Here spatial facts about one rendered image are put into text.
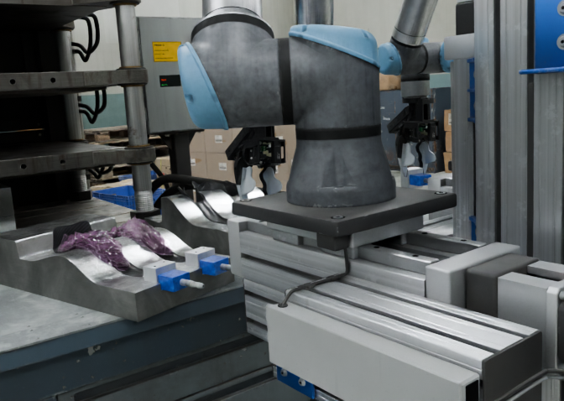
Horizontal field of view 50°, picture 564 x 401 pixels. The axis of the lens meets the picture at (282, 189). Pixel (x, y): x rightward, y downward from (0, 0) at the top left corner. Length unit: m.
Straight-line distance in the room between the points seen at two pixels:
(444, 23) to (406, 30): 7.28
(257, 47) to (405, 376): 0.45
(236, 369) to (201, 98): 0.76
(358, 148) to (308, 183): 0.08
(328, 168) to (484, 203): 0.22
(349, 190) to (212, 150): 4.95
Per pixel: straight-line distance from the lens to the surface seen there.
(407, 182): 1.68
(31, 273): 1.38
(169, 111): 2.18
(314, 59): 0.78
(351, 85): 0.78
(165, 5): 9.20
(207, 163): 5.79
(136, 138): 2.00
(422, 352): 0.58
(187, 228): 1.52
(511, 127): 0.81
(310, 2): 1.18
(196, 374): 1.35
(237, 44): 0.80
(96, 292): 1.20
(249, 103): 0.78
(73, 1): 2.06
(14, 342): 1.14
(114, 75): 1.99
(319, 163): 0.78
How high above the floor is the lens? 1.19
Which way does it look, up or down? 9 degrees down
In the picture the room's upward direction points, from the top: 4 degrees counter-clockwise
